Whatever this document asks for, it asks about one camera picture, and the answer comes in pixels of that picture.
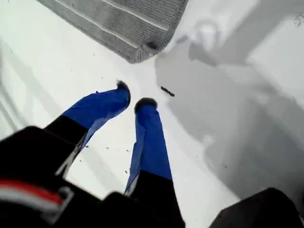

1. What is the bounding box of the grey white-striped towel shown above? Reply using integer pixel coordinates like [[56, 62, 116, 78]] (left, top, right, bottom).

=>
[[35, 0, 190, 64]]

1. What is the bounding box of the small black scrap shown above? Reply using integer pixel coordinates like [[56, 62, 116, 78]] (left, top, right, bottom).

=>
[[160, 85, 176, 97]]

